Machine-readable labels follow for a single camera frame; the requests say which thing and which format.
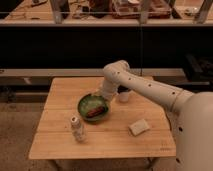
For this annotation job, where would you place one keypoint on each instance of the wooden table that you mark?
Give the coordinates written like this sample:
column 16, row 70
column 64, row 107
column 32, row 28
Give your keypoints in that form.
column 107, row 139

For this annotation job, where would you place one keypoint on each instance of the green ceramic bowl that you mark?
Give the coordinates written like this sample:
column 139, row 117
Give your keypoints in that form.
column 89, row 102

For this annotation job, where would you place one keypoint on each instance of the small white bottle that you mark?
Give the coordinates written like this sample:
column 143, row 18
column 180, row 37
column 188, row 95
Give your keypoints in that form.
column 77, row 129

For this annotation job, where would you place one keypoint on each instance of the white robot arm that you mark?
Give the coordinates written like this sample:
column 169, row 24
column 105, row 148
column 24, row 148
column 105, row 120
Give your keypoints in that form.
column 194, row 141

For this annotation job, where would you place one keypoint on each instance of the white cup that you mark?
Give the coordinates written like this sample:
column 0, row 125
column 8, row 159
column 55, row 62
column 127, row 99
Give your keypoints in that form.
column 123, row 94

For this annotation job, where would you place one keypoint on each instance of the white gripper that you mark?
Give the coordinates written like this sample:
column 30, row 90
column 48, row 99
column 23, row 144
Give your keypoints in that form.
column 108, row 91

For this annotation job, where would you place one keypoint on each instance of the brown snack bar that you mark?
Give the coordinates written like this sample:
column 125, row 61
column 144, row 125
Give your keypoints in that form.
column 95, row 112

